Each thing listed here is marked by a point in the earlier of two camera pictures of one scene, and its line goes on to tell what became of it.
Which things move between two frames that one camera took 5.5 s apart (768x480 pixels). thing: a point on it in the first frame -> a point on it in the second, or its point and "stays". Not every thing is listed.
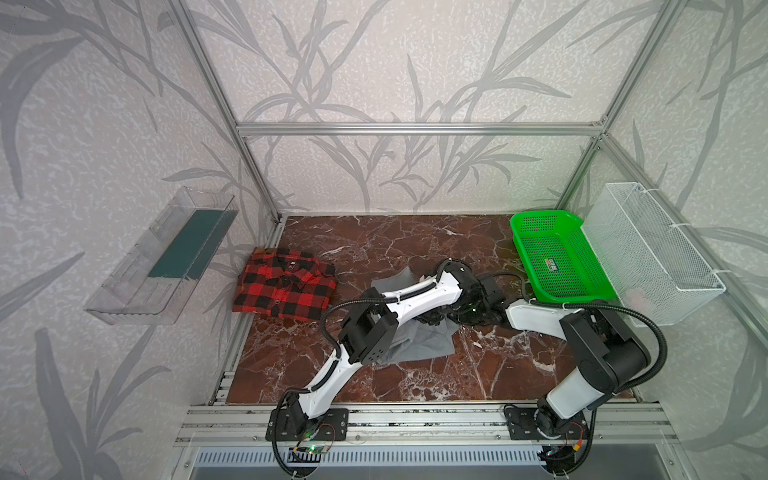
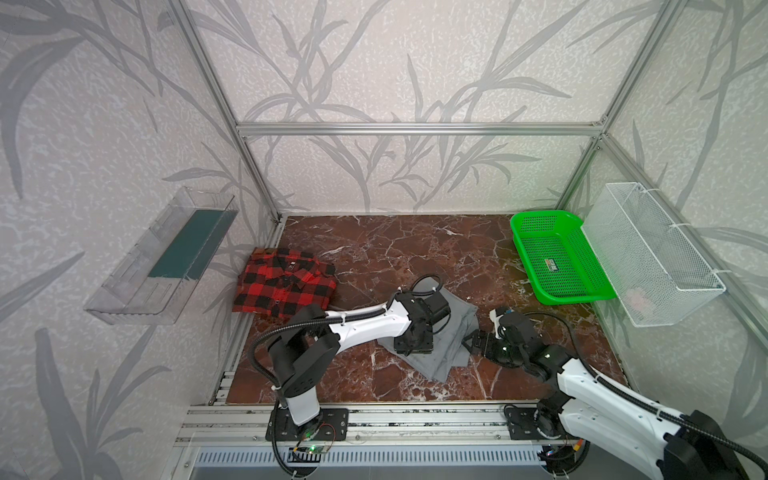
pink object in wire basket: (636, 299) stays
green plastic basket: (557, 262) stays
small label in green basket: (550, 262) stays
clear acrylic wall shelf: (153, 283) stays
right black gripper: (489, 289) -> (487, 344)
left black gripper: (441, 318) -> (414, 343)
